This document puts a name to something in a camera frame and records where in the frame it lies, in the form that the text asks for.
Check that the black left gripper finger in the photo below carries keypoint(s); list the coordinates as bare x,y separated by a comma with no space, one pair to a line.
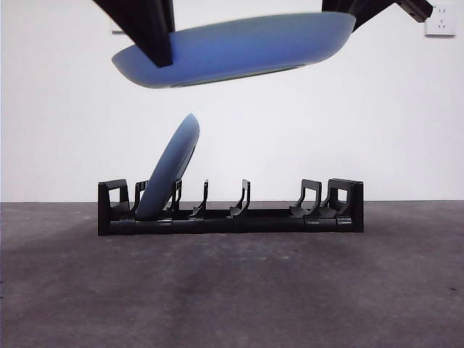
145,25

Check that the pale green plate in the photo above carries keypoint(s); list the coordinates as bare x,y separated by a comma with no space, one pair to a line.
235,50

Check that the blue plate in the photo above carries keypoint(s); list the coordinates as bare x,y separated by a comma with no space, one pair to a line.
170,170

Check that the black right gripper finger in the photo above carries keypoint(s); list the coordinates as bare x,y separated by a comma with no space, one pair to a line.
355,7

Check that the black plate rack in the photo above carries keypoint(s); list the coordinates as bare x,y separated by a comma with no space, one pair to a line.
253,224

